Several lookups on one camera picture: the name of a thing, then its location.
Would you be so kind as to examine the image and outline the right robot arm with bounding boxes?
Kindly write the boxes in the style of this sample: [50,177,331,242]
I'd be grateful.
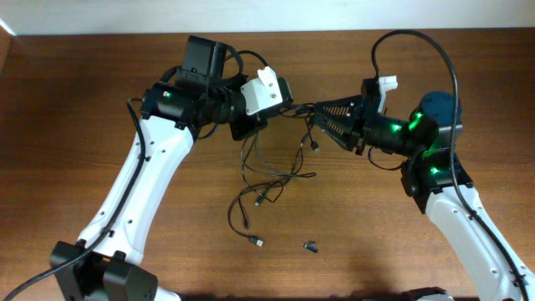
[313,91,534,300]

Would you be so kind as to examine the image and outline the black usb cables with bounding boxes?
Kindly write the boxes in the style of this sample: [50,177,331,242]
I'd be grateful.
[227,102,322,247]

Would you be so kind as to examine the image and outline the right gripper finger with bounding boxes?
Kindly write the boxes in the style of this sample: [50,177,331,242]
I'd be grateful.
[313,95,363,120]
[316,119,354,150]

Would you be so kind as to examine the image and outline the small black adapter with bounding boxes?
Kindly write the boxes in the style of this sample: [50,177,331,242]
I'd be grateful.
[303,241,318,253]

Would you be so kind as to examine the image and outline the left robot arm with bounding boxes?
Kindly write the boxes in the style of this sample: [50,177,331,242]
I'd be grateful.
[50,36,292,301]

